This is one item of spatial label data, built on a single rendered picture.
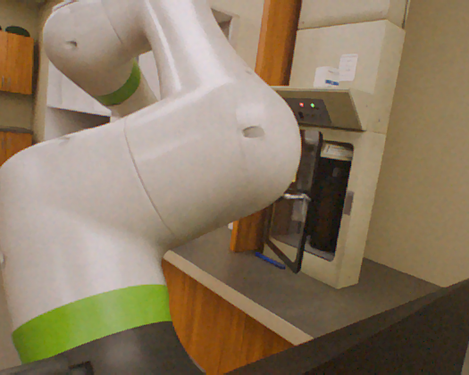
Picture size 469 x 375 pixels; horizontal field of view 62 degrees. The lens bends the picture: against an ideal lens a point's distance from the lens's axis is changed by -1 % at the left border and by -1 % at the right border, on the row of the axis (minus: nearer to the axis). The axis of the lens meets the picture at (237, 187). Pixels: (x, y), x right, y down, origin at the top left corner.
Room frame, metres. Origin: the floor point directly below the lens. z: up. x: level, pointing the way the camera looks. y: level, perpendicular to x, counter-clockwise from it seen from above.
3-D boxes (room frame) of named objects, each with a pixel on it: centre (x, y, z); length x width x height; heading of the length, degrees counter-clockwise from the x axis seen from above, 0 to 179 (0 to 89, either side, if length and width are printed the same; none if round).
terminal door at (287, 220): (1.18, -0.16, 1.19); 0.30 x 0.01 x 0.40; 14
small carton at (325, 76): (1.15, -0.21, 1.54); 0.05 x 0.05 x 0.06; 28
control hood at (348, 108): (1.18, -0.18, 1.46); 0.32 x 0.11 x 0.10; 42
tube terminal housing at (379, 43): (1.30, -0.32, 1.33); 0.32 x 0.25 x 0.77; 42
